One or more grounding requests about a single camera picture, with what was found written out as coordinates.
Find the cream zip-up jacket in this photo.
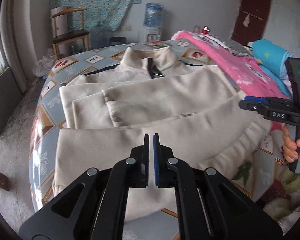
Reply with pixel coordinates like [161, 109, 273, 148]
[52, 45, 272, 222]

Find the person's right hand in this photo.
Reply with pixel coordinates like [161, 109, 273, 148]
[282, 125, 300, 163]

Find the pink floral blanket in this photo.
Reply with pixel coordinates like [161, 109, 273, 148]
[170, 30, 300, 140]

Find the blue folded blanket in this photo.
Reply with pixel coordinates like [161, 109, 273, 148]
[252, 39, 294, 98]

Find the patterned blue bed sheet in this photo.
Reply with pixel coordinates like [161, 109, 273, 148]
[29, 38, 285, 211]

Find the dark red door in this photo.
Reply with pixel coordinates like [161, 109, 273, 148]
[231, 0, 271, 46]

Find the red thermos bottle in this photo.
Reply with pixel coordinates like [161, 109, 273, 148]
[201, 26, 210, 35]

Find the white water dispenser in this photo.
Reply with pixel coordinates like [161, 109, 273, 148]
[145, 27, 162, 42]

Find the black rice cooker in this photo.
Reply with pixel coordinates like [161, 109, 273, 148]
[109, 36, 127, 46]

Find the empty water jug on floor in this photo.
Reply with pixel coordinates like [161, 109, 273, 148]
[90, 25, 108, 49]

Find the white plastic bag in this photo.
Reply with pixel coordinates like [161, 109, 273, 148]
[32, 48, 56, 77]

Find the green drink can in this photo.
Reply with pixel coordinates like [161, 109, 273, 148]
[70, 44, 76, 55]

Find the dark grey low cabinet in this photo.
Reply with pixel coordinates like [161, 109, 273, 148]
[0, 68, 23, 135]

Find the wooden chair black seat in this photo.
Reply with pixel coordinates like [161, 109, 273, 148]
[50, 7, 90, 60]

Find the grey curtain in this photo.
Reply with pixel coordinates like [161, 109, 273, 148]
[0, 0, 37, 93]

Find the wall power socket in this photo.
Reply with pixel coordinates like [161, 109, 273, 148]
[121, 25, 132, 31]

